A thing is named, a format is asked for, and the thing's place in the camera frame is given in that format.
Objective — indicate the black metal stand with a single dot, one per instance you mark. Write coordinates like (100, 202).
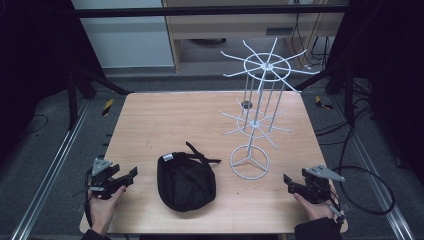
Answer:
(72, 100)
(349, 100)

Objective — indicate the black horizontal frame bar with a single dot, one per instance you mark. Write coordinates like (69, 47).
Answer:
(200, 11)

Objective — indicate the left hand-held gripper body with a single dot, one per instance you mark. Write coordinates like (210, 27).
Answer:
(100, 181)

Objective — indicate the black curtain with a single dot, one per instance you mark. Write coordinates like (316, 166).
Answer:
(36, 66)
(393, 83)

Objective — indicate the yellow black tape strip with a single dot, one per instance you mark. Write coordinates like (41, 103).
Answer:
(321, 102)
(107, 107)

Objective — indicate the aluminium floor rail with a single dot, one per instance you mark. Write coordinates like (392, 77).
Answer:
(50, 173)
(376, 186)

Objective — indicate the light wooden desk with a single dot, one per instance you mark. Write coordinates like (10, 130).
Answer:
(233, 26)

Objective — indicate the round dark table grommet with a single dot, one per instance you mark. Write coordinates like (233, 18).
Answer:
(246, 104)

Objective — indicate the person's left hand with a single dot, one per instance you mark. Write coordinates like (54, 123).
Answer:
(101, 213)

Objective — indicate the person's right hand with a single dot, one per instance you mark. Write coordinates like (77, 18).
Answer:
(318, 211)

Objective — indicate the white cabinet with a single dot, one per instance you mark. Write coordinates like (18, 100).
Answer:
(126, 43)

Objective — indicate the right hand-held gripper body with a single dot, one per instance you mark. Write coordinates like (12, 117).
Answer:
(316, 186)

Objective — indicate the black cap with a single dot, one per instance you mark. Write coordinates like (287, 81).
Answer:
(186, 183)

